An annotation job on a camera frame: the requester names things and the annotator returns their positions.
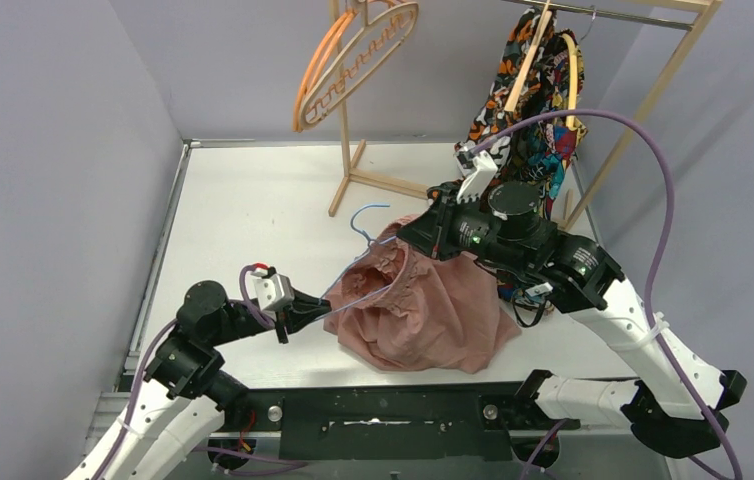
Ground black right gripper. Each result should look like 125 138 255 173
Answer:
397 185 530 273

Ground blue wire hanger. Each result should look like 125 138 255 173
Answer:
318 203 396 320

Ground pink shorts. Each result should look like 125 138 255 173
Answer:
323 215 521 374

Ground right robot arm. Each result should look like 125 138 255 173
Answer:
397 181 747 459

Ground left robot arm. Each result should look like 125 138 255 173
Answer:
69 273 332 479

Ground orange camouflage shorts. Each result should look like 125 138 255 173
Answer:
454 7 556 183

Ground curved wooden hanger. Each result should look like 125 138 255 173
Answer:
561 33 579 110

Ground colourful comic print shorts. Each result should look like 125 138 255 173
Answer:
510 30 587 220

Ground orange plastic hanger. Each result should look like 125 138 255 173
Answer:
292 0 392 134

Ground beige notched wooden hanger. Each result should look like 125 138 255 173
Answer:
299 0 420 130

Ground straight wooden hanger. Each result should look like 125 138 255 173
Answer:
504 0 552 113

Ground wooden clothes rack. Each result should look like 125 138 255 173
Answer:
327 0 724 233

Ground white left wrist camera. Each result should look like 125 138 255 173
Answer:
250 264 295 312

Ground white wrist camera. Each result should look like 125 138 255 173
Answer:
250 264 295 312
456 148 499 204

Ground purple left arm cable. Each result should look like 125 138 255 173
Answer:
88 263 279 480

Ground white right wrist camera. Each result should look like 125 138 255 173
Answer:
456 148 499 204

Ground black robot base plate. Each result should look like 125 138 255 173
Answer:
208 382 555 461

